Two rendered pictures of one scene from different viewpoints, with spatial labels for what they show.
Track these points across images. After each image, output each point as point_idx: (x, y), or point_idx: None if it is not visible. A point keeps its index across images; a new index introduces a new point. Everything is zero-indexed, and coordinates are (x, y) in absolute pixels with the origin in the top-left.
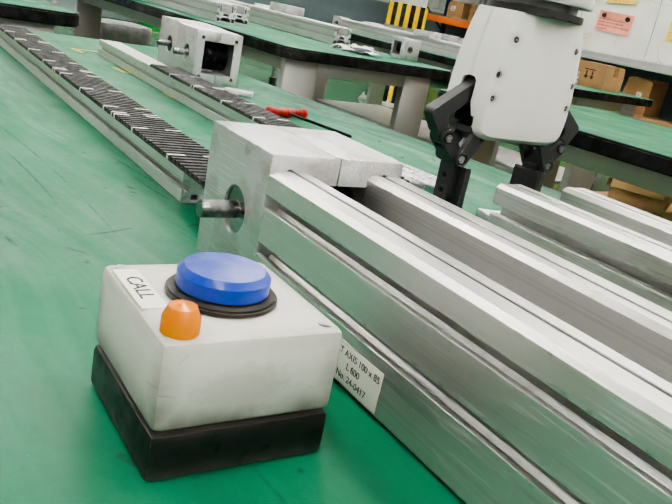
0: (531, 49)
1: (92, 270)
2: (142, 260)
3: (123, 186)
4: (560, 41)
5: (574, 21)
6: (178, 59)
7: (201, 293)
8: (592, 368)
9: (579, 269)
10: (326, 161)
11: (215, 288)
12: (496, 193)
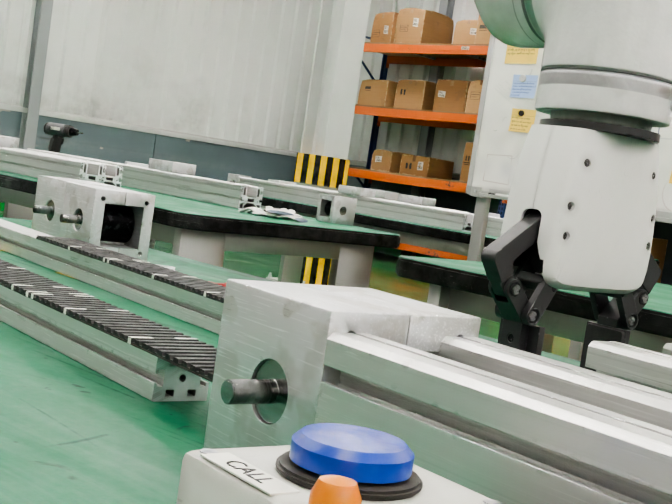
0: (605, 174)
1: (85, 487)
2: (142, 472)
3: (69, 385)
4: (636, 163)
5: (652, 138)
6: (65, 230)
7: (339, 470)
8: None
9: None
10: (393, 318)
11: (358, 461)
12: (589, 354)
